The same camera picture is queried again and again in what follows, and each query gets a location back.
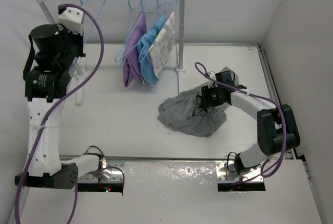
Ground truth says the purple cable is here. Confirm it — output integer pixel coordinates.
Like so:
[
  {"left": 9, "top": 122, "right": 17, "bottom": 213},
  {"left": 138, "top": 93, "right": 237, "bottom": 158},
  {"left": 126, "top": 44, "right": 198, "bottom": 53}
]
[
  {"left": 14, "top": 3, "right": 125, "bottom": 224},
  {"left": 194, "top": 61, "right": 288, "bottom": 183}
]

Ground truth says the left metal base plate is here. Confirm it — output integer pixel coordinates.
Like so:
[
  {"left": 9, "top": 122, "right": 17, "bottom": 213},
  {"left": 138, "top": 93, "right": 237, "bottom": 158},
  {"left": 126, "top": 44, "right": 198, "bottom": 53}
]
[{"left": 79, "top": 162, "right": 125, "bottom": 183}]

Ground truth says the light blue wire hanger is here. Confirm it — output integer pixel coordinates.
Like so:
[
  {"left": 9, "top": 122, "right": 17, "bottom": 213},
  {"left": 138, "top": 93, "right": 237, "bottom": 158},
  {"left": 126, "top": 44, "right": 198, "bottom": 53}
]
[{"left": 79, "top": 0, "right": 107, "bottom": 44}]

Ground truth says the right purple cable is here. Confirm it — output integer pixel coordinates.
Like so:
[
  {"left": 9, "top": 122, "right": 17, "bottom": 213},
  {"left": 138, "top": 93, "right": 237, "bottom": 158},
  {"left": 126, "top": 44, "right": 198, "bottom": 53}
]
[{"left": 194, "top": 61, "right": 288, "bottom": 183}]

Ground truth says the metal base plate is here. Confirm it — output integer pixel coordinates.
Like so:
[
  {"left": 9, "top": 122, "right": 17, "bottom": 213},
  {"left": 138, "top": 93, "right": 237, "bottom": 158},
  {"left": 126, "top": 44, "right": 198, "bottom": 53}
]
[
  {"left": 215, "top": 160, "right": 264, "bottom": 183},
  {"left": 79, "top": 162, "right": 125, "bottom": 183}
]

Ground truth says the purple garment on hanger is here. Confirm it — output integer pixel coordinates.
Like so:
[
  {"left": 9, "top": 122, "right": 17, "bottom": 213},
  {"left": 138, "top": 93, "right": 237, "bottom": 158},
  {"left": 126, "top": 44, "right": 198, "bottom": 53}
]
[{"left": 122, "top": 12, "right": 147, "bottom": 87}]

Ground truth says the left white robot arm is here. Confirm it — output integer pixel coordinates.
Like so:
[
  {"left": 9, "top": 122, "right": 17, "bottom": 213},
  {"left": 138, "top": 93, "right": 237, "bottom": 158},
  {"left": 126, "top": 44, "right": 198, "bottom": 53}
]
[{"left": 15, "top": 23, "right": 100, "bottom": 189}]

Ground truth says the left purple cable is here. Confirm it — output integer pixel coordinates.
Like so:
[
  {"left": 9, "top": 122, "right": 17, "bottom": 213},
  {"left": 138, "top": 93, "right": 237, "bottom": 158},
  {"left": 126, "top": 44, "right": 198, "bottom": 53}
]
[{"left": 14, "top": 3, "right": 125, "bottom": 224}]

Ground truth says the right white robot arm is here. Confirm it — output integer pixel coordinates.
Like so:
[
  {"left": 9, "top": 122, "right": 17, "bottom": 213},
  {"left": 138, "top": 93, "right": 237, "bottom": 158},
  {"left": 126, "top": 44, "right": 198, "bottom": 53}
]
[{"left": 201, "top": 71, "right": 300, "bottom": 175}]

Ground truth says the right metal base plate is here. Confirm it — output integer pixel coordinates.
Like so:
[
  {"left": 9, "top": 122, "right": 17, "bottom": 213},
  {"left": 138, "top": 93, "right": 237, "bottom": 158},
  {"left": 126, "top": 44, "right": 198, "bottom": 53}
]
[{"left": 215, "top": 160, "right": 264, "bottom": 183}]

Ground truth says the blue garment on hanger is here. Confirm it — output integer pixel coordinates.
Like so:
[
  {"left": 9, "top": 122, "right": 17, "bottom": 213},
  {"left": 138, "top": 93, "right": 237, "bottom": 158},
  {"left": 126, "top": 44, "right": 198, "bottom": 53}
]
[{"left": 137, "top": 14, "right": 169, "bottom": 85}]

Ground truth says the white foam front board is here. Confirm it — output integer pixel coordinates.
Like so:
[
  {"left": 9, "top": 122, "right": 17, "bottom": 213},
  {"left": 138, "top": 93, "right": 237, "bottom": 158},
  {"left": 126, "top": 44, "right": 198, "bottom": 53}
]
[{"left": 20, "top": 160, "right": 321, "bottom": 223}]

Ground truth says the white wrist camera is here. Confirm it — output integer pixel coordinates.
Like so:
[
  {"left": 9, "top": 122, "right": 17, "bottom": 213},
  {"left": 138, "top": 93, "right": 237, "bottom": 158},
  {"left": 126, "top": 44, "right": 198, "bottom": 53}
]
[
  {"left": 58, "top": 7, "right": 85, "bottom": 35},
  {"left": 207, "top": 71, "right": 215, "bottom": 82}
]

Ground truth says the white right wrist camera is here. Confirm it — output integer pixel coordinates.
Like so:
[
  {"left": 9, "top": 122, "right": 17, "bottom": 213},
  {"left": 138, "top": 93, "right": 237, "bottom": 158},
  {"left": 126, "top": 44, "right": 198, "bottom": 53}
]
[{"left": 207, "top": 71, "right": 215, "bottom": 82}]

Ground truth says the grey t shirt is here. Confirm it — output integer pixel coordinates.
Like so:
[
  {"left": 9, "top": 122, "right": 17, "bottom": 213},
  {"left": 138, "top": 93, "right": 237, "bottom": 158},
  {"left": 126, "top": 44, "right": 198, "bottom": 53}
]
[{"left": 158, "top": 83, "right": 229, "bottom": 138}]

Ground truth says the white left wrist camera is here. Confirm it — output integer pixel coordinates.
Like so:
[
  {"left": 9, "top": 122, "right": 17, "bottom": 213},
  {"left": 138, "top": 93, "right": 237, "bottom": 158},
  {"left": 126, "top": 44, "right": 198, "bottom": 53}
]
[{"left": 58, "top": 7, "right": 85, "bottom": 35}]

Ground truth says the white patterned garment on hanger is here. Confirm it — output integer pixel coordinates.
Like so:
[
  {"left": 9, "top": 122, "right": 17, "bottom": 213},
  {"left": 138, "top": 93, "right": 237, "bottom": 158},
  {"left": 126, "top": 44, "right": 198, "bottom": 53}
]
[{"left": 149, "top": 12, "right": 175, "bottom": 78}]

